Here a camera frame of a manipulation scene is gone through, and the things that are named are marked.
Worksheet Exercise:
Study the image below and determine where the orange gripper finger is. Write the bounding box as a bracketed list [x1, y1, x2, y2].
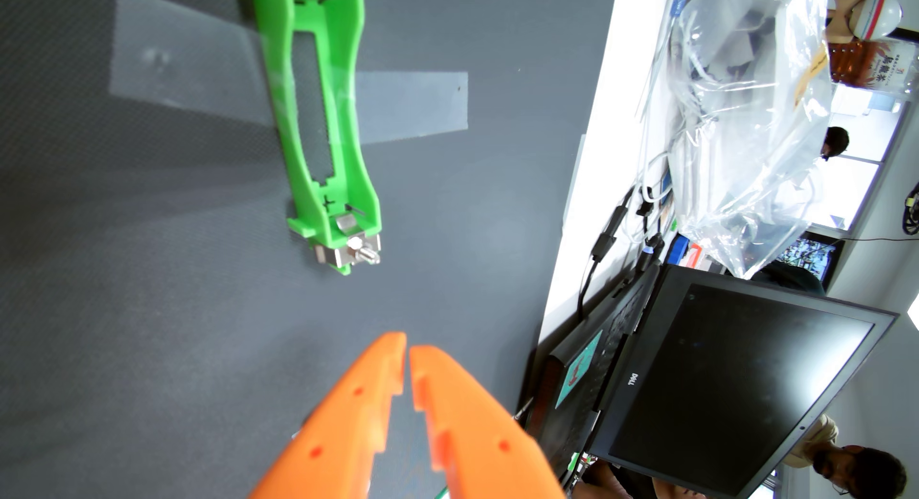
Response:
[247, 332, 408, 499]
[409, 344, 568, 499]

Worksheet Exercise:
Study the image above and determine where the green battery holder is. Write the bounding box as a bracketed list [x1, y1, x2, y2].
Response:
[235, 0, 383, 276]

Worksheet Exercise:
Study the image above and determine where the dark grey table mat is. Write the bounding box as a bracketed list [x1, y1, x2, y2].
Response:
[0, 0, 618, 499]

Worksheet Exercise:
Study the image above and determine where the black Dell laptop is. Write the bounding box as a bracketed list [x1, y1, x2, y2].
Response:
[517, 264, 900, 499]

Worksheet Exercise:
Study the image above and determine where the blue orange small box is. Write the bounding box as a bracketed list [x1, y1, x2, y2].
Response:
[666, 233, 705, 270]

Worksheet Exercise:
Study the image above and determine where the lit background monitor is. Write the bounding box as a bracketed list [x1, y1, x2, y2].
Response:
[775, 233, 844, 285]

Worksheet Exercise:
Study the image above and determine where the person in beige shirt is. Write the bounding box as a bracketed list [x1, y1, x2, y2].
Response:
[783, 413, 909, 499]

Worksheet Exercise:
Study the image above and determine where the clear plastic bag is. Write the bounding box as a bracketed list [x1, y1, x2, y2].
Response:
[668, 0, 837, 279]

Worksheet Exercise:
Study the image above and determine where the dark haired background person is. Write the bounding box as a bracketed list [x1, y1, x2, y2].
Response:
[820, 126, 851, 161]

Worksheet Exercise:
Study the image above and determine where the brown tea bottle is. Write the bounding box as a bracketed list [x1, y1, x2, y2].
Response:
[826, 0, 919, 101]

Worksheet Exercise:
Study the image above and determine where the black adapter cable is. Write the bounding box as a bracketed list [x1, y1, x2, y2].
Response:
[578, 187, 636, 321]

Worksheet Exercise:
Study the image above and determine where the black usb plug cable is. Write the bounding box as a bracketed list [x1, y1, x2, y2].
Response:
[635, 187, 665, 270]

